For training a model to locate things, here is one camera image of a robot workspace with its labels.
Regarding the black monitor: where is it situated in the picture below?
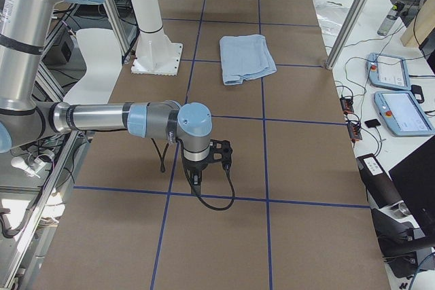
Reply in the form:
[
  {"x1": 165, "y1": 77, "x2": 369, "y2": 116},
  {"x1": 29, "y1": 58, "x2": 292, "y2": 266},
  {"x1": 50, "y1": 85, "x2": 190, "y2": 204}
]
[{"x1": 389, "y1": 137, "x2": 434, "y2": 236}]

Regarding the orange black electronics box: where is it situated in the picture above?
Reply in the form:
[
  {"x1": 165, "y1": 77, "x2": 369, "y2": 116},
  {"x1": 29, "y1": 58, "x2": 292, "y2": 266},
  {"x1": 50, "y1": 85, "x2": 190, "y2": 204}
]
[
  {"x1": 347, "y1": 120, "x2": 362, "y2": 143},
  {"x1": 340, "y1": 96, "x2": 354, "y2": 114}
]

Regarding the white curved chair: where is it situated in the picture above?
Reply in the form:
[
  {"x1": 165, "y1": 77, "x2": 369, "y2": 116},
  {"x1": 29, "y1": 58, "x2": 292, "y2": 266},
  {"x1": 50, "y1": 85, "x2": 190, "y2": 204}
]
[{"x1": 63, "y1": 28, "x2": 122, "y2": 105}]

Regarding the wooden board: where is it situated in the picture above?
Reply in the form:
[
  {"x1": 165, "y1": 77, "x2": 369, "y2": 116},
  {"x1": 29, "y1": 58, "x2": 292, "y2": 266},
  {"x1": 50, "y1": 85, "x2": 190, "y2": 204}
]
[{"x1": 400, "y1": 0, "x2": 434, "y2": 48}]

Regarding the upper orange black electronics box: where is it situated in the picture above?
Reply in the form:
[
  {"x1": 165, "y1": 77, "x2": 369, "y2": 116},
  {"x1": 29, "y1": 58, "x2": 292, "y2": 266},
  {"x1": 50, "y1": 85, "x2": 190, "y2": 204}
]
[{"x1": 340, "y1": 96, "x2": 354, "y2": 114}]

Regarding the light blue striped shirt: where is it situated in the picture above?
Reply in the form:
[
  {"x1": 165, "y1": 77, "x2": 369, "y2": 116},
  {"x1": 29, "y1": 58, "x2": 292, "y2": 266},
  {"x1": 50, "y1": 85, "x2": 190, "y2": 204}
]
[{"x1": 220, "y1": 34, "x2": 277, "y2": 86}]

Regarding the lower blue teach pendant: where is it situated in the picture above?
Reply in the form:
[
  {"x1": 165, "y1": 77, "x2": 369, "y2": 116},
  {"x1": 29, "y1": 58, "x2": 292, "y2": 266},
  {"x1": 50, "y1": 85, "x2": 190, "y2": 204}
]
[{"x1": 373, "y1": 90, "x2": 434, "y2": 137}]

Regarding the blue teach pendant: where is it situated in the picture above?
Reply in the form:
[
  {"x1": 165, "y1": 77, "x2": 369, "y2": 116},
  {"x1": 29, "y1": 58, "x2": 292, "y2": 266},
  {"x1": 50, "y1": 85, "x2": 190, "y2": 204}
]
[
  {"x1": 367, "y1": 52, "x2": 411, "y2": 90},
  {"x1": 373, "y1": 90, "x2": 434, "y2": 137}
]

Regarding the aluminium frame post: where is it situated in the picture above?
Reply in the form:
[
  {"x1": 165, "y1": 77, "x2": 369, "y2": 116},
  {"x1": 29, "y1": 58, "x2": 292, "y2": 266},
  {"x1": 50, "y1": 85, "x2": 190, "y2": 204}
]
[{"x1": 325, "y1": 0, "x2": 367, "y2": 70}]

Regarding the clear water bottle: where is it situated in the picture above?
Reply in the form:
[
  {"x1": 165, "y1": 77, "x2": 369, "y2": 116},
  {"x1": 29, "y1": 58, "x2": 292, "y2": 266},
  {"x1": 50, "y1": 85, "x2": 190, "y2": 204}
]
[{"x1": 377, "y1": 1, "x2": 405, "y2": 36}]

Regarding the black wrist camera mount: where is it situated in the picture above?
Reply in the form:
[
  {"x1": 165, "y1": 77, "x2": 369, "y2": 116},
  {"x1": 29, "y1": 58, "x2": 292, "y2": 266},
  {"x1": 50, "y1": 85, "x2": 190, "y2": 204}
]
[{"x1": 206, "y1": 139, "x2": 232, "y2": 171}]

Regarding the clear plastic bag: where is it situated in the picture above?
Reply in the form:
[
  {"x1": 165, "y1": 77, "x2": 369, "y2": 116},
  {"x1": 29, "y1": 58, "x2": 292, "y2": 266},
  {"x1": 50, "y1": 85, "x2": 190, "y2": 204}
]
[{"x1": 315, "y1": 1, "x2": 349, "y2": 37}]

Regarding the lower orange black electronics box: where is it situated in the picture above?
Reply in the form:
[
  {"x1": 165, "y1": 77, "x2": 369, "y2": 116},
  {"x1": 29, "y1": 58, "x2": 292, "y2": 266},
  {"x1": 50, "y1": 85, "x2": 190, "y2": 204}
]
[{"x1": 347, "y1": 120, "x2": 362, "y2": 143}]

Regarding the upper blue teach pendant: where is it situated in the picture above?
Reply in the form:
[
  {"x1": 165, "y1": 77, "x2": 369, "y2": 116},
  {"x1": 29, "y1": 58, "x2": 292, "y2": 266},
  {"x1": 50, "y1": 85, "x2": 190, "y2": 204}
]
[{"x1": 367, "y1": 52, "x2": 411, "y2": 90}]

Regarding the dark brown paper roll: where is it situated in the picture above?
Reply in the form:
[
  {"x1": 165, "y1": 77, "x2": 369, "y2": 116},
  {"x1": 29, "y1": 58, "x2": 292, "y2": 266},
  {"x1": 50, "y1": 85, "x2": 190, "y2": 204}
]
[{"x1": 356, "y1": 153, "x2": 402, "y2": 208}]

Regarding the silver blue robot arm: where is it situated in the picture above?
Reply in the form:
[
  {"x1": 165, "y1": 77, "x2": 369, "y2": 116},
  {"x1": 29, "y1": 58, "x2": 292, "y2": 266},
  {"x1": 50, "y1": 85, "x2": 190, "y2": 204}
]
[{"x1": 1, "y1": 0, "x2": 213, "y2": 195}]

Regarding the black monitor stand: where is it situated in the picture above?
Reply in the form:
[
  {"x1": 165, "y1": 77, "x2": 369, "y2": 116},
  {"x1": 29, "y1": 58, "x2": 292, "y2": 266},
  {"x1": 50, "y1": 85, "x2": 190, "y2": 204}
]
[{"x1": 371, "y1": 209, "x2": 434, "y2": 278}]

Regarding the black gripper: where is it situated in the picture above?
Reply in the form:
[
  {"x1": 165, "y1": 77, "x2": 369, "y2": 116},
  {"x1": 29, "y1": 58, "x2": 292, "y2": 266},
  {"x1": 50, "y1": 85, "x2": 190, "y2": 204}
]
[{"x1": 183, "y1": 160, "x2": 208, "y2": 195}]

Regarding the black power adapter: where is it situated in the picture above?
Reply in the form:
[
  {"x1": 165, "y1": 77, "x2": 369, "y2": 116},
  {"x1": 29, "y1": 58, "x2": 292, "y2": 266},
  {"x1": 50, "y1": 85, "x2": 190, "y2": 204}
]
[{"x1": 411, "y1": 84, "x2": 425, "y2": 103}]

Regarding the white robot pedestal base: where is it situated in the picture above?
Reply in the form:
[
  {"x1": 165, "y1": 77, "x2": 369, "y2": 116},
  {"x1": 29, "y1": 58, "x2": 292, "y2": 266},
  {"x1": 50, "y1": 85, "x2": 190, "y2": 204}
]
[{"x1": 131, "y1": 0, "x2": 183, "y2": 75}]

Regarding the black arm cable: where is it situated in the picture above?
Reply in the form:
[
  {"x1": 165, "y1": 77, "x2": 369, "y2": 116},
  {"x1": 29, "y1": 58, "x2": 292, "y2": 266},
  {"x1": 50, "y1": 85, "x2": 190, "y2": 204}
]
[{"x1": 151, "y1": 139, "x2": 236, "y2": 211}]

